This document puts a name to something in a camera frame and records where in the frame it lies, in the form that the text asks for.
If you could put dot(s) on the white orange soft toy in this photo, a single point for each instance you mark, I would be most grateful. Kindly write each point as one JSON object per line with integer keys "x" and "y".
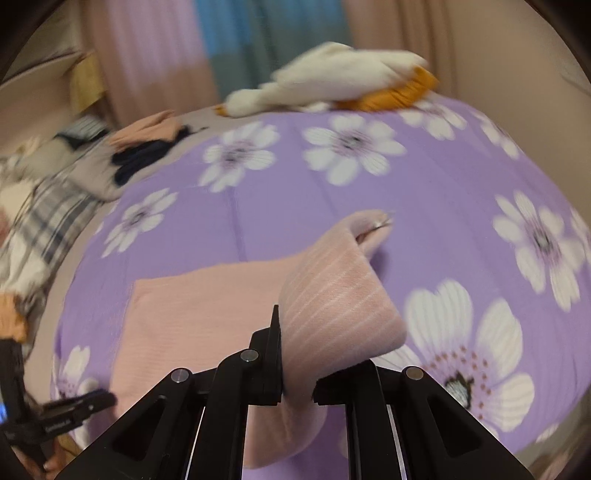
{"x": 18, "y": 258}

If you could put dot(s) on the teal curtain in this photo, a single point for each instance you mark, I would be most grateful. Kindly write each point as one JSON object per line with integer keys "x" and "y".
{"x": 272, "y": 41}

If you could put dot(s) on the purple floral blanket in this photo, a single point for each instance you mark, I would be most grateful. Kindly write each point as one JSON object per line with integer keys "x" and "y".
{"x": 415, "y": 194}

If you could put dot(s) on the pink curtain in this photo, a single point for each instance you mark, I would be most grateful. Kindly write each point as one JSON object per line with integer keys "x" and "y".
{"x": 147, "y": 50}

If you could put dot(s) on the navy blue clothes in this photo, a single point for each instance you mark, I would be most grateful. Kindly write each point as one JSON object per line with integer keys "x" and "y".
{"x": 138, "y": 159}

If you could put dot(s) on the plaid pillow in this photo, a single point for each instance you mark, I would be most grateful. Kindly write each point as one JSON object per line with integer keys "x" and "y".
{"x": 55, "y": 217}

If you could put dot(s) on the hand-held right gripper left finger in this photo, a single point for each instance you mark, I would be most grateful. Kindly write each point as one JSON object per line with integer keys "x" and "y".
{"x": 276, "y": 350}

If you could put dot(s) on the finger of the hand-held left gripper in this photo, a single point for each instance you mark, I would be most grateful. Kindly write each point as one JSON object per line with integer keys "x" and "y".
{"x": 78, "y": 408}

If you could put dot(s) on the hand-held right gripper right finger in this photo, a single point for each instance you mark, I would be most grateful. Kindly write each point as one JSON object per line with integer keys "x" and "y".
{"x": 332, "y": 392}

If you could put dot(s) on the peach folded garment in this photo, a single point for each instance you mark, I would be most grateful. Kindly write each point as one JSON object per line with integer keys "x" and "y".
{"x": 147, "y": 129}

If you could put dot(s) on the blue striped cloth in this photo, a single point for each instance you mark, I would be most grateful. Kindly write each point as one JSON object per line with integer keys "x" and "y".
{"x": 81, "y": 131}

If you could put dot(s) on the pink striped garment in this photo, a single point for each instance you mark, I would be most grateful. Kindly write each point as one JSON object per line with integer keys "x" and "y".
{"x": 184, "y": 314}

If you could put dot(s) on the white goose plush toy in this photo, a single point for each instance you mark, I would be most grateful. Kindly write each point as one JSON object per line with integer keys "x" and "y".
{"x": 332, "y": 78}

